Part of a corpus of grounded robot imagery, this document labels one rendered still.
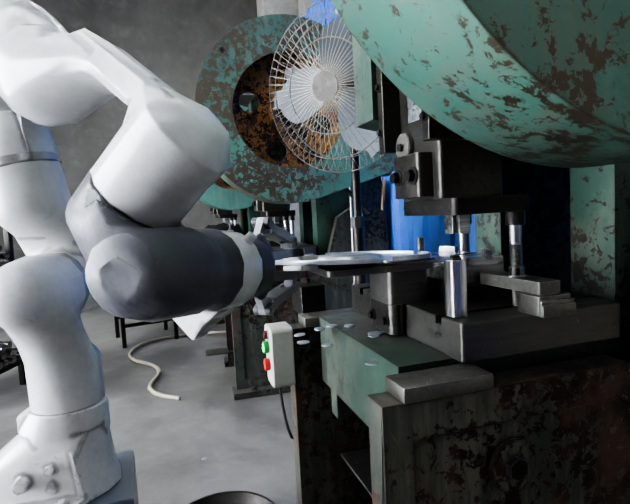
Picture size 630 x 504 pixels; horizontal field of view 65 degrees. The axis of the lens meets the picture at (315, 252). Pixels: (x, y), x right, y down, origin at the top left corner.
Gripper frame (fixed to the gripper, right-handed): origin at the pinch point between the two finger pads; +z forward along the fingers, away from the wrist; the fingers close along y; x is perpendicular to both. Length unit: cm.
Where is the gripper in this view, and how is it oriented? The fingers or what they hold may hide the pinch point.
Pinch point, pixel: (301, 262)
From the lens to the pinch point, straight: 76.2
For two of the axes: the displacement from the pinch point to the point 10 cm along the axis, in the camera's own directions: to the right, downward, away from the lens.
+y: -0.2, -10.0, -0.1
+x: -9.3, 0.2, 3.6
